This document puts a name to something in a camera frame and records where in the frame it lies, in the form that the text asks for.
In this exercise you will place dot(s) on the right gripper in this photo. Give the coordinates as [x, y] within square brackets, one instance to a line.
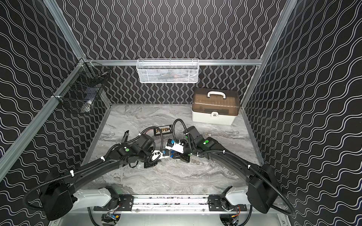
[181, 157]

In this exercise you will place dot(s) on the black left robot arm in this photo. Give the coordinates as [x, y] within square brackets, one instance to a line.
[56, 196]

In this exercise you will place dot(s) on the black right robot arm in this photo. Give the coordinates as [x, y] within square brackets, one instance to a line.
[263, 190]

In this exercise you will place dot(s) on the white box brown lid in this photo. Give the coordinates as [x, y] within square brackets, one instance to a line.
[215, 106]

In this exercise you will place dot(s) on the black charging board with cable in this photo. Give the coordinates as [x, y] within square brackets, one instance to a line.
[166, 129]

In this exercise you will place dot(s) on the white mesh wall basket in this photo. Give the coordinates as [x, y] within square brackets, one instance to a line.
[168, 70]

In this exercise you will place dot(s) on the black wire wall basket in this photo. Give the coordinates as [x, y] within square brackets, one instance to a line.
[81, 94]

